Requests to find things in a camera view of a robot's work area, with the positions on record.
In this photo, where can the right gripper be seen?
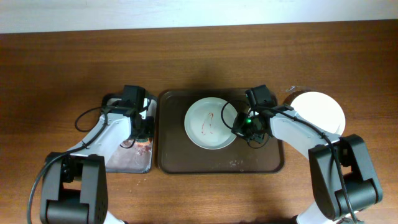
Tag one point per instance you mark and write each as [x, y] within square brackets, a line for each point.
[238, 128]

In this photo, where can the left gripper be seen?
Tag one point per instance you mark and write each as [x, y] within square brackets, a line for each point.
[150, 130]

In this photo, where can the pale green plate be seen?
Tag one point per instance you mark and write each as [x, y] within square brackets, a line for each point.
[317, 108]
[204, 123]

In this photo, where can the green orange sponge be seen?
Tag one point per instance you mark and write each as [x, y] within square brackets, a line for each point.
[144, 140]

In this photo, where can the pink white plate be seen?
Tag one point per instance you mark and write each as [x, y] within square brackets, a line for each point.
[341, 121]

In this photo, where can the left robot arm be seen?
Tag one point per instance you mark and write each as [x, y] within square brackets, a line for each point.
[74, 186]

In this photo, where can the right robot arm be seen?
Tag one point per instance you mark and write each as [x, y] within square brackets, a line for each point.
[344, 180]

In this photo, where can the black soapy water tray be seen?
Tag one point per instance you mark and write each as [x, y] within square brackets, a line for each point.
[127, 156]

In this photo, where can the brown serving tray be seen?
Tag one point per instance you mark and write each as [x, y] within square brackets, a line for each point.
[177, 154]

